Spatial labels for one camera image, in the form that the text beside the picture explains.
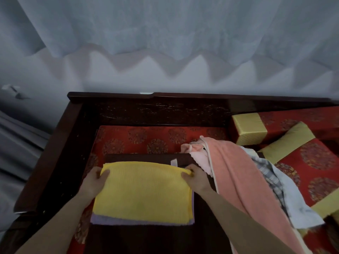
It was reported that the person's left hand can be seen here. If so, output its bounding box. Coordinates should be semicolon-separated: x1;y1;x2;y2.
78;166;111;201

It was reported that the person's right hand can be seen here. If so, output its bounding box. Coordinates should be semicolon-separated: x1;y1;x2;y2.
181;164;215;195

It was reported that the light pink scalloped towel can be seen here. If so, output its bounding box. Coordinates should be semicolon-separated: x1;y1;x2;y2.
181;143;214;176

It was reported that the salmon towel with white trim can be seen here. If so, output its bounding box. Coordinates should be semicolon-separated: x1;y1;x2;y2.
200;136;307;254

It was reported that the yellow towel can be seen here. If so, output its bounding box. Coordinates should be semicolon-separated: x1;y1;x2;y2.
92;158;194;225

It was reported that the lavender ribbed towel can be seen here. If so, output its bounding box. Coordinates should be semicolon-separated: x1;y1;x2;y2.
90;192;196;226

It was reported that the grey striped towel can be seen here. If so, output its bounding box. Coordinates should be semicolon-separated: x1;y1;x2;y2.
239;146;326;230

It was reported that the cream towel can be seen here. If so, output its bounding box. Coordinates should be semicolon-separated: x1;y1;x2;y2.
291;227;313;254

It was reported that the person's right forearm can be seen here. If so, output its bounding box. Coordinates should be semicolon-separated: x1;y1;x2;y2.
201;189;297;254

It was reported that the person's left forearm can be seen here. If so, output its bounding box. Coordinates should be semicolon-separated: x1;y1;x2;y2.
14;193;96;254

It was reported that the red patterned seat cushion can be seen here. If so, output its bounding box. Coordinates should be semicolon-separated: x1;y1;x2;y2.
299;217;339;254
66;125;230;254

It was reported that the dark wooden low table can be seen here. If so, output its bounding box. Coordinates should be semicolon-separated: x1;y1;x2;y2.
84;153;233;254

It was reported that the grey drape curtain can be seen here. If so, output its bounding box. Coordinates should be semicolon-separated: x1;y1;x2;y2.
0;111;51;233

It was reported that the red bolster with yellow ends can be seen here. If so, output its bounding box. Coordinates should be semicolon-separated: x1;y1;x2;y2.
230;105;339;146

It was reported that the red square pillow yellow border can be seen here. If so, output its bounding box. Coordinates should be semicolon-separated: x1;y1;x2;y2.
258;121;339;223

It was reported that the white sheer curtain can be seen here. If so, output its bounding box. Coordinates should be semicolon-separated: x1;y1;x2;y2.
0;0;339;77

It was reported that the dark carved wooden sofa frame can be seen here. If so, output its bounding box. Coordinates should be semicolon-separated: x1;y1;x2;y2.
0;91;339;254

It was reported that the wall curtain hook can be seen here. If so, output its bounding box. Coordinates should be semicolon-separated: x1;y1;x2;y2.
1;84;27;100

